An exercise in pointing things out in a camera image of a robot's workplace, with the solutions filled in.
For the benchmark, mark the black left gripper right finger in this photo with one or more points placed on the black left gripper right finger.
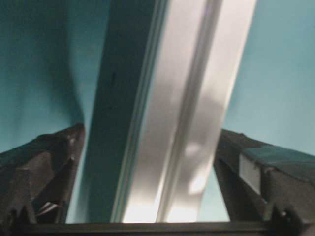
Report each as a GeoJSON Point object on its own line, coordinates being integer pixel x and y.
{"type": "Point", "coordinates": [257, 178]}

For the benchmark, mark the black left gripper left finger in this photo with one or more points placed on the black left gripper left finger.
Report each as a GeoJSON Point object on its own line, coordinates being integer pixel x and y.
{"type": "Point", "coordinates": [37, 178]}

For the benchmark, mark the silver aluminium extrusion rail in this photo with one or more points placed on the silver aluminium extrusion rail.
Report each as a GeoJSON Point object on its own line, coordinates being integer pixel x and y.
{"type": "Point", "coordinates": [166, 77]}

